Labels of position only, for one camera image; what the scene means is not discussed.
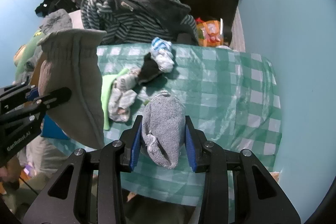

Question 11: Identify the orange plastic bag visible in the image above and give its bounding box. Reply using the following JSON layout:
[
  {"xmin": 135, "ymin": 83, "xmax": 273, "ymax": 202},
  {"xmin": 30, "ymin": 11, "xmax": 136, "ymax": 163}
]
[{"xmin": 195, "ymin": 18, "xmax": 224, "ymax": 47}]

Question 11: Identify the white blue striped sock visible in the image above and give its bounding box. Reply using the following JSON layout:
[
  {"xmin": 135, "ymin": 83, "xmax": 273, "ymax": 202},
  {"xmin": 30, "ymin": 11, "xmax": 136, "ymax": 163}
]
[{"xmin": 150, "ymin": 37, "xmax": 174, "ymax": 73}]

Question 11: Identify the green checkered tablecloth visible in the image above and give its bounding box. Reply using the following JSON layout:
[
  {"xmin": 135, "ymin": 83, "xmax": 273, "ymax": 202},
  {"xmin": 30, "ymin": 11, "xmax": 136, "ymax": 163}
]
[{"xmin": 52, "ymin": 43, "xmax": 283, "ymax": 208}]

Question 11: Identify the blue cardboard box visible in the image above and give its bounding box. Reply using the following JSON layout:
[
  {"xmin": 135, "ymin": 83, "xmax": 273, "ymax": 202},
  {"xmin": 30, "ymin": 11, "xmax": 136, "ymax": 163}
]
[{"xmin": 30, "ymin": 55, "xmax": 70, "ymax": 140}]

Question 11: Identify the black sock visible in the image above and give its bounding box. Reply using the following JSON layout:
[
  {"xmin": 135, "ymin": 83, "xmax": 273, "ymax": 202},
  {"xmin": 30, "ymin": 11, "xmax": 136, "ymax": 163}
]
[{"xmin": 138, "ymin": 52, "xmax": 163, "ymax": 85}]

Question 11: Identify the grey puffer jacket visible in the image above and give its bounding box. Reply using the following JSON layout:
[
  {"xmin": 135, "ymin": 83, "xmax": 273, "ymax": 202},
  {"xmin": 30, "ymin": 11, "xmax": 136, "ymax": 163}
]
[{"xmin": 25, "ymin": 9, "xmax": 73, "ymax": 77}]

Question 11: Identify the black clothing on bed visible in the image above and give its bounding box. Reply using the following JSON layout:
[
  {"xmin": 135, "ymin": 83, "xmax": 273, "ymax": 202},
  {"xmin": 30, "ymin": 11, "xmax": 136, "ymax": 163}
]
[{"xmin": 35, "ymin": 0, "xmax": 77, "ymax": 17}]

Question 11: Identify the light grey knit sock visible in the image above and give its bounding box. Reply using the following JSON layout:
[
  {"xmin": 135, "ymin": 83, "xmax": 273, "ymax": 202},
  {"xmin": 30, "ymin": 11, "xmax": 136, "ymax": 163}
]
[{"xmin": 141, "ymin": 90, "xmax": 186, "ymax": 169}]

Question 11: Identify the light grey bed sheet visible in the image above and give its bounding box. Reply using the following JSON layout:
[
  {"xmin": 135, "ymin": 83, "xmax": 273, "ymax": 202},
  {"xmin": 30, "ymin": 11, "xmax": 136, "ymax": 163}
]
[{"xmin": 69, "ymin": 10, "xmax": 84, "ymax": 29}]

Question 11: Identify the person's left hand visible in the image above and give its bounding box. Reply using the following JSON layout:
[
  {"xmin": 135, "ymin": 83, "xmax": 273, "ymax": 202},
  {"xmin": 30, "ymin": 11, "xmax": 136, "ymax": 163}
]
[{"xmin": 0, "ymin": 165, "xmax": 21, "ymax": 182}]

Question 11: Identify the white grey patterned sock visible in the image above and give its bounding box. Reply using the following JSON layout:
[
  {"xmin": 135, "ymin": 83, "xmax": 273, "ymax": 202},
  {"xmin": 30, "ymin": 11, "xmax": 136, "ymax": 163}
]
[{"xmin": 108, "ymin": 67, "xmax": 141, "ymax": 123}]

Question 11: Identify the brown grey fuzzy sock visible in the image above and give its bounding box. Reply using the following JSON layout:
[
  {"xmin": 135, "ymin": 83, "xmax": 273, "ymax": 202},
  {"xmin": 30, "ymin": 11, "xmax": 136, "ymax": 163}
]
[{"xmin": 38, "ymin": 29, "xmax": 106, "ymax": 149}]

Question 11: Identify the grey striped sweater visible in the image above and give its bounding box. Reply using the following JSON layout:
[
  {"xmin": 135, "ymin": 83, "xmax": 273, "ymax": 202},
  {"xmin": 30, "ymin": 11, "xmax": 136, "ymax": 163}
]
[{"xmin": 81, "ymin": 0, "xmax": 198, "ymax": 45}]

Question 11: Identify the light green cloth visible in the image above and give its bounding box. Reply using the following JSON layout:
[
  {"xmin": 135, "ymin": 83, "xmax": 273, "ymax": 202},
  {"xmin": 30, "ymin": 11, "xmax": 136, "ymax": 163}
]
[{"xmin": 101, "ymin": 68, "xmax": 130, "ymax": 131}]

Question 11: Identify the green plush pillow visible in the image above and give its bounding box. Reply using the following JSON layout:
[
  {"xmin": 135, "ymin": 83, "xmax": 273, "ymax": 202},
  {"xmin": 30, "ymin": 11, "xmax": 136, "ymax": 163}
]
[{"xmin": 14, "ymin": 29, "xmax": 45, "ymax": 81}]

